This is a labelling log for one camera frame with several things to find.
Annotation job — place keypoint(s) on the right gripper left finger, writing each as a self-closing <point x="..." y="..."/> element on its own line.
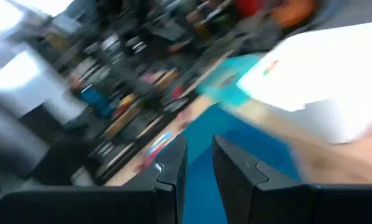
<point x="176" y="174"/>

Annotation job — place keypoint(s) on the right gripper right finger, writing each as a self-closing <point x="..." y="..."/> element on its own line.
<point x="232" y="174"/>

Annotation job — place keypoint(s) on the red wrapped candy bar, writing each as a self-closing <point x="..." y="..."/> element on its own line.
<point x="147" y="161"/>

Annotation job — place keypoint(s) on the white blue Hershey's candy bar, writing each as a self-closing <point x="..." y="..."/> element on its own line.
<point x="161" y="143"/>

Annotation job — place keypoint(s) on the blue plastic bin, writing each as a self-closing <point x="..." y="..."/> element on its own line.
<point x="201" y="193"/>

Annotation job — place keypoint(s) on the green plastic bin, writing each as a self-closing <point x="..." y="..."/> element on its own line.
<point x="223" y="90"/>

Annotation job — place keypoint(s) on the white plastic bin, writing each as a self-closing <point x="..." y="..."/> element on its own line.
<point x="313" y="68"/>

